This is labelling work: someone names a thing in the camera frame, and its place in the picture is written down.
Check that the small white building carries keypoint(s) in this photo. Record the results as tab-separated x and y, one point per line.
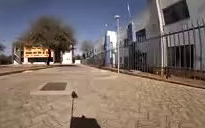
110	43

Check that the street lamp pole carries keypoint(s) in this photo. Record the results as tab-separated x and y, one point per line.
117	43

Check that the small white hut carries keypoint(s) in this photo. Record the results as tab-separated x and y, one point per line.
66	57

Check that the brick paved road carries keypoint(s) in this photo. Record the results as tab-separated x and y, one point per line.
123	100

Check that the square manhole cover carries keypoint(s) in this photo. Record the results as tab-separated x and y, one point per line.
53	86

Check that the large broad tree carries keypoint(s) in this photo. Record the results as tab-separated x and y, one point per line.
48	33

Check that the pale pole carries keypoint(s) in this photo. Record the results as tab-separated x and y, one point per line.
161	40

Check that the orange building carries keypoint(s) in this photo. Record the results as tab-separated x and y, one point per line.
35	53

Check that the black metal fence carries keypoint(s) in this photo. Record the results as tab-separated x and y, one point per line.
176	50

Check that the low concrete kerb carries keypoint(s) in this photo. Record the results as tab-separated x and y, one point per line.
20	71

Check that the large white building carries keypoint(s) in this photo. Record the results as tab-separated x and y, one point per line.
190	30

